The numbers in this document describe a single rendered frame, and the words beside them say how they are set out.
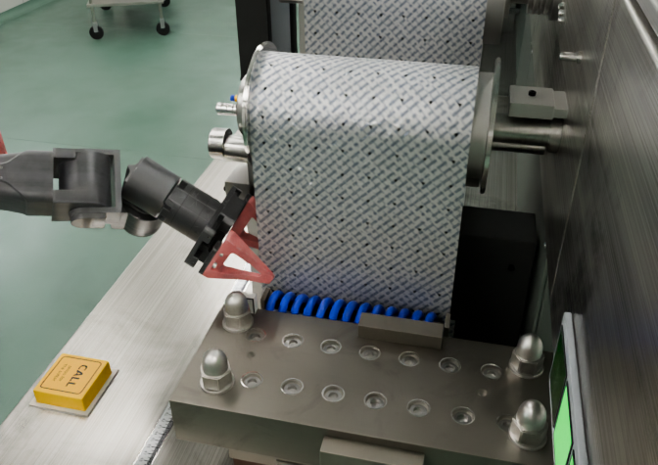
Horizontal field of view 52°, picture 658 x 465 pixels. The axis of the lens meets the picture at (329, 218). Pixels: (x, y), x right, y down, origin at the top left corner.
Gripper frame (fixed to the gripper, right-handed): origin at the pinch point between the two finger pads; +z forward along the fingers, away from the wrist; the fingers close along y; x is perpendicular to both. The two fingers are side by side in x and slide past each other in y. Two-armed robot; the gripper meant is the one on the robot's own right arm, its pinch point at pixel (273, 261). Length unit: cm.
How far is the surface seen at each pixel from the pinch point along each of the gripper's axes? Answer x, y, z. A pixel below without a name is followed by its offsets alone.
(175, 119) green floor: -161, -260, -62
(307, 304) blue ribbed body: -0.2, 3.3, 6.0
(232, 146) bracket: 5.8, -8.2, -11.8
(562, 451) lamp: 24.9, 31.7, 19.8
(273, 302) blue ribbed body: -2.5, 3.3, 2.5
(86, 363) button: -25.2, 7.3, -13.0
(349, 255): 7.3, 0.4, 6.7
